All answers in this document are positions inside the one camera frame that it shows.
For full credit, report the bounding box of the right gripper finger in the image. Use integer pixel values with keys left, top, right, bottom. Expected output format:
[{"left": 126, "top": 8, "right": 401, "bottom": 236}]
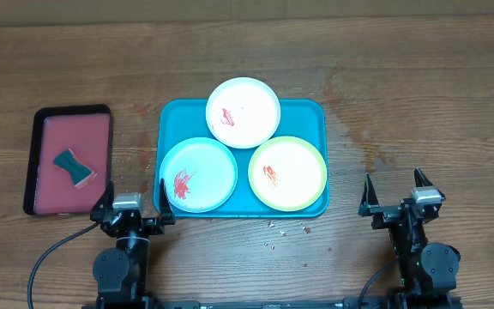
[
  {"left": 359, "top": 173, "right": 379, "bottom": 209},
  {"left": 413, "top": 167, "right": 433, "bottom": 187}
]

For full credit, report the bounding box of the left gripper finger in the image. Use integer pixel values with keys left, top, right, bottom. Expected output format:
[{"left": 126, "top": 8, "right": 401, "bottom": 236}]
[
  {"left": 159, "top": 179, "right": 175, "bottom": 219},
  {"left": 92, "top": 181, "right": 114, "bottom": 211}
]

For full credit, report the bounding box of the light blue plate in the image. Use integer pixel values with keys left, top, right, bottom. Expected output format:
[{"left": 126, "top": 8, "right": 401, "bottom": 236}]
[{"left": 159, "top": 137, "right": 238, "bottom": 214}]

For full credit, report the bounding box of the green and pink sponge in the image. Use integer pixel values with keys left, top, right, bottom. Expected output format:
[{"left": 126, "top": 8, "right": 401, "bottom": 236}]
[{"left": 53, "top": 148, "right": 97, "bottom": 189}]

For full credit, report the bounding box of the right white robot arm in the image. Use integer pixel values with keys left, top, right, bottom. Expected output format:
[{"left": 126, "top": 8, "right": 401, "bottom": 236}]
[{"left": 357, "top": 168, "right": 462, "bottom": 308}]

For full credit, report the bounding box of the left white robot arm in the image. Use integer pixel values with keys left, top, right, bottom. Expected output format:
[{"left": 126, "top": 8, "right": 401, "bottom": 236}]
[{"left": 90, "top": 182, "right": 176, "bottom": 309}]

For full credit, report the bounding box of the black tray with red liquid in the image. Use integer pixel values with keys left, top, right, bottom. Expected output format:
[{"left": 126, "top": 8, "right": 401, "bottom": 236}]
[{"left": 23, "top": 104, "right": 113, "bottom": 215}]

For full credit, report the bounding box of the teal plastic serving tray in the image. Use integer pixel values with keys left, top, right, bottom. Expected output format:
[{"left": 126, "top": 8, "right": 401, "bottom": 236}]
[{"left": 153, "top": 99, "right": 329, "bottom": 219}]

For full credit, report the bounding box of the yellow-green plate with red stain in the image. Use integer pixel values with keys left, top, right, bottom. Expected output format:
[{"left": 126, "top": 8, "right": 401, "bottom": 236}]
[{"left": 248, "top": 136, "right": 328, "bottom": 212}]

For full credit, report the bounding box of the white plate with red stain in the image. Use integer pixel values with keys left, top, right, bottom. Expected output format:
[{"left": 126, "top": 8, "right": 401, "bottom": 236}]
[{"left": 206, "top": 77, "right": 281, "bottom": 148}]

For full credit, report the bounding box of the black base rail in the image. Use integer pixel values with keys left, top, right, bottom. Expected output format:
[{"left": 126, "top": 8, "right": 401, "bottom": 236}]
[{"left": 81, "top": 295, "right": 463, "bottom": 309}]

